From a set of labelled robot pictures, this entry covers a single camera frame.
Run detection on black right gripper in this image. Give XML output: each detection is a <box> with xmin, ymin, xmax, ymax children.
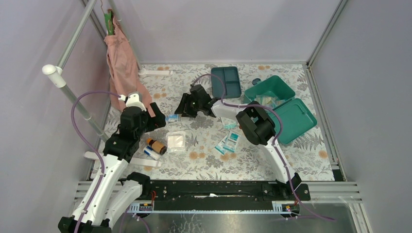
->
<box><xmin>174</xmin><ymin>93</ymin><xmax>202</xmax><ymax>118</ymax></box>

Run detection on small blue white packet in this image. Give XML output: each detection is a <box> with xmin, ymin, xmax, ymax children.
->
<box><xmin>165</xmin><ymin>114</ymin><xmax>181</xmax><ymax>124</ymax></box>

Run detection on brown orange-cap syrup bottle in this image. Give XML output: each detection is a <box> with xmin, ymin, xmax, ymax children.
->
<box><xmin>146</xmin><ymin>138</ymin><xmax>168</xmax><ymax>155</ymax></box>

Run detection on white gauze pad bag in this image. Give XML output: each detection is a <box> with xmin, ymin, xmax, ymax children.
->
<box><xmin>166</xmin><ymin>131</ymin><xmax>186</xmax><ymax>152</ymax></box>

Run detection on yellow cotton ball bag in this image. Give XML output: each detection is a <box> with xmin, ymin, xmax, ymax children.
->
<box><xmin>255</xmin><ymin>95</ymin><xmax>276</xmax><ymax>107</ymax></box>

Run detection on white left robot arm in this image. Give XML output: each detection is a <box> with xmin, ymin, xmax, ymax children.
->
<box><xmin>58</xmin><ymin>102</ymin><xmax>166</xmax><ymax>233</ymax></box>

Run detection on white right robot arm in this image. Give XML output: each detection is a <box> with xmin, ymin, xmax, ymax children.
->
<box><xmin>175</xmin><ymin>84</ymin><xmax>311</xmax><ymax>203</ymax></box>

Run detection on teal medicine kit box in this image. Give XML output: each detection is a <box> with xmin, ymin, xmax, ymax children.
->
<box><xmin>243</xmin><ymin>75</ymin><xmax>317</xmax><ymax>145</ymax></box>

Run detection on floral table cloth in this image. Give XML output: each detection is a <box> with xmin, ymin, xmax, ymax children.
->
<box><xmin>122</xmin><ymin>64</ymin><xmax>334</xmax><ymax>181</ymax></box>

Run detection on teal band-aid pack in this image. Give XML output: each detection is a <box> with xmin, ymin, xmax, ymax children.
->
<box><xmin>221</xmin><ymin>117</ymin><xmax>238</xmax><ymax>130</ymax></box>

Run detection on white rack foot rear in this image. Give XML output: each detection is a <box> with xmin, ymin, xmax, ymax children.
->
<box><xmin>138</xmin><ymin>68</ymin><xmax>173</xmax><ymax>77</ymax></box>

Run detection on pink hanging cloth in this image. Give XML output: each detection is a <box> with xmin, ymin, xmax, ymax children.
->
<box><xmin>104</xmin><ymin>17</ymin><xmax>155</xmax><ymax>117</ymax></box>

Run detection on teal medical gauze packet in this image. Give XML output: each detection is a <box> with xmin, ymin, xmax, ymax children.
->
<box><xmin>223</xmin><ymin>131</ymin><xmax>241</xmax><ymax>152</ymax></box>

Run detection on dark teal divided tray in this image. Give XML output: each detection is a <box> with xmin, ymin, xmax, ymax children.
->
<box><xmin>210</xmin><ymin>67</ymin><xmax>241</xmax><ymax>99</ymax></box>

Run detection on dark teal round lid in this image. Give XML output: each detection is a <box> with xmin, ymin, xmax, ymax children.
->
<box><xmin>252</xmin><ymin>78</ymin><xmax>262</xmax><ymax>85</ymax></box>

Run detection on green clothes hanger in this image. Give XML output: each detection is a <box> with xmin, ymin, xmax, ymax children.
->
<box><xmin>104</xmin><ymin>9</ymin><xmax>114</xmax><ymax>35</ymax></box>

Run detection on white clothes rack pole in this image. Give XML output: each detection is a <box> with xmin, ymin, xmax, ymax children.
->
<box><xmin>42</xmin><ymin>64</ymin><xmax>108</xmax><ymax>142</ymax></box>

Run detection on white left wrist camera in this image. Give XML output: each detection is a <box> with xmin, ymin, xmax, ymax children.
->
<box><xmin>118</xmin><ymin>92</ymin><xmax>146</xmax><ymax>111</ymax></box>

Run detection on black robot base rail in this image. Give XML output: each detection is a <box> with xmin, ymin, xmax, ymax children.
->
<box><xmin>129</xmin><ymin>180</ymin><xmax>311</xmax><ymax>214</ymax></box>

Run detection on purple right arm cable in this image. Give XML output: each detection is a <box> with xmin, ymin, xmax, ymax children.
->
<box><xmin>191</xmin><ymin>73</ymin><xmax>337</xmax><ymax>223</ymax></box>

